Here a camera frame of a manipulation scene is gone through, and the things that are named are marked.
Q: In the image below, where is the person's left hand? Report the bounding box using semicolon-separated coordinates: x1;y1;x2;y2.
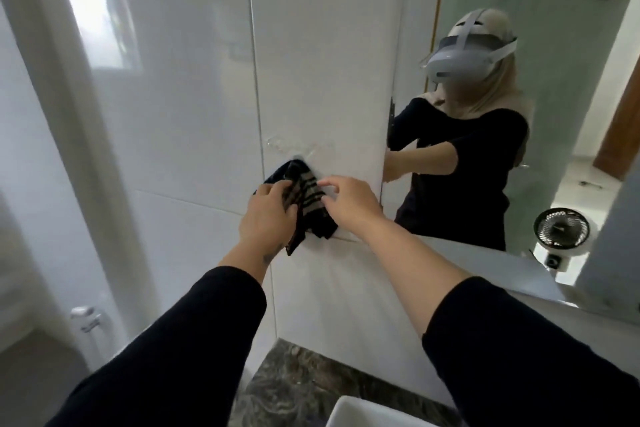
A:
238;180;300;263

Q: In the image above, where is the person's right hand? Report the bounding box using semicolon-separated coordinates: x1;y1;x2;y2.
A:
317;175;386;242

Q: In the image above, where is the black striped cloth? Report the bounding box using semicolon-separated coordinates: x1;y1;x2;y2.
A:
252;157;341;257

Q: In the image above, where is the person's left forearm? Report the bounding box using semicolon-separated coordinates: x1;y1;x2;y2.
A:
46;241;269;427

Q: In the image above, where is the person's right forearm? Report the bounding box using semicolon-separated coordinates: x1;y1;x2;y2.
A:
357;214;640;427

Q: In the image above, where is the white head-worn headset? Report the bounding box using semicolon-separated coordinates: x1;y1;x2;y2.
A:
424;8;519;85

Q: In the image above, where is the white ceramic sink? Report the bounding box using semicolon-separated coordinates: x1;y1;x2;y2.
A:
325;395;429;427

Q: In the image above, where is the white round desk fan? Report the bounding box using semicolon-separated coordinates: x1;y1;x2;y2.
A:
530;207;594;273

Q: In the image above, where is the brown wooden door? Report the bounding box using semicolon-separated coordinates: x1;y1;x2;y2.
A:
593;70;640;181

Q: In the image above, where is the clear plastic wall hook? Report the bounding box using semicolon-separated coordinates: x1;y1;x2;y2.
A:
265;134;336;159

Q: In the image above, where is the white door frame post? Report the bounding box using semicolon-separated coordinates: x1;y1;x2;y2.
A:
0;0;162;340

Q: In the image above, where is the chrome door handle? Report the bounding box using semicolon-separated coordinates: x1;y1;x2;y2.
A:
69;306;105;334

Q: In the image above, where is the large wall mirror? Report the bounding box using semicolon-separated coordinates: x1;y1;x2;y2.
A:
381;0;640;327

